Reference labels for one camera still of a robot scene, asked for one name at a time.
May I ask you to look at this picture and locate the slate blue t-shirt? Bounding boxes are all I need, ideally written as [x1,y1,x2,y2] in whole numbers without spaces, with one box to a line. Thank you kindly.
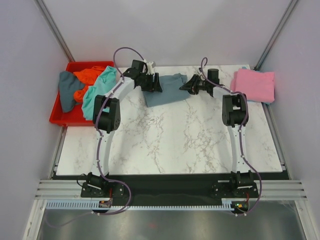
[143,73,190,108]

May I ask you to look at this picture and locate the left aluminium corner post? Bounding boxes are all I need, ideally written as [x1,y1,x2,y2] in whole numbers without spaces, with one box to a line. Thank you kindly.
[34,0,75,62]

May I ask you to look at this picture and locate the right aluminium corner post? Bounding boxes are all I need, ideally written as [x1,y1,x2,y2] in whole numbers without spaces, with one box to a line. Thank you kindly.
[253,0,300,71]

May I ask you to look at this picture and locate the aluminium frame rails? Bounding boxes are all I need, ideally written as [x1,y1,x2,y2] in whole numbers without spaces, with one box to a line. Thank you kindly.
[21,178,83,240]

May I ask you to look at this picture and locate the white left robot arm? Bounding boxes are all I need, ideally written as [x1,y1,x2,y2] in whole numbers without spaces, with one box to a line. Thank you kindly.
[89,60,163,176]

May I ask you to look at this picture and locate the orange t-shirt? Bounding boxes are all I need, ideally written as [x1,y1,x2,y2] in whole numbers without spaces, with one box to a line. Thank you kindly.
[73,66,106,103]

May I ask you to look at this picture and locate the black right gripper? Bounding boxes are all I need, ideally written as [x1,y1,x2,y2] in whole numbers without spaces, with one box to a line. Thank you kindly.
[179,74,209,96]

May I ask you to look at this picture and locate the light blue slotted cable duct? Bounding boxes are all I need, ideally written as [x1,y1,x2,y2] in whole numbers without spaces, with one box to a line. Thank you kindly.
[45,198,250,212]

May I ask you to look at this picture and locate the aluminium corner post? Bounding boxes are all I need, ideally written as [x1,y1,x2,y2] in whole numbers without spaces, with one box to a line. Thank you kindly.
[34,0,75,62]
[253,0,300,71]

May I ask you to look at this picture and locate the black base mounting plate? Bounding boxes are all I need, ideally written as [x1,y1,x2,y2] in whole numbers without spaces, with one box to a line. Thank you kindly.
[79,172,259,208]

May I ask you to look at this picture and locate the red plastic bin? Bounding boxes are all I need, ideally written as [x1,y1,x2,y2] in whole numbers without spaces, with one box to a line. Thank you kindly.
[49,61,114,127]

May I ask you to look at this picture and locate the aqua t-shirt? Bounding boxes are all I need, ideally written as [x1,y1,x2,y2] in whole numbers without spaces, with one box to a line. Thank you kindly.
[81,66,117,121]

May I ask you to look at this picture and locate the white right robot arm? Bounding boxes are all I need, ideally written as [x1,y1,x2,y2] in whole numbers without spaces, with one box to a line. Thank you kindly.
[179,68,253,197]

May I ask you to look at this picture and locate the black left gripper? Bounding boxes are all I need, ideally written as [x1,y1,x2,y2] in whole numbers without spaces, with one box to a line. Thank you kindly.
[140,73,162,94]

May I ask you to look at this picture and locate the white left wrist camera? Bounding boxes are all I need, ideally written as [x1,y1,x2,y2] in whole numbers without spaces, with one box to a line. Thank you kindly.
[144,60,156,75]

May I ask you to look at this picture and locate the dark blue t-shirt in bin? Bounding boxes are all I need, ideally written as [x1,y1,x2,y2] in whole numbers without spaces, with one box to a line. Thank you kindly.
[58,71,85,113]

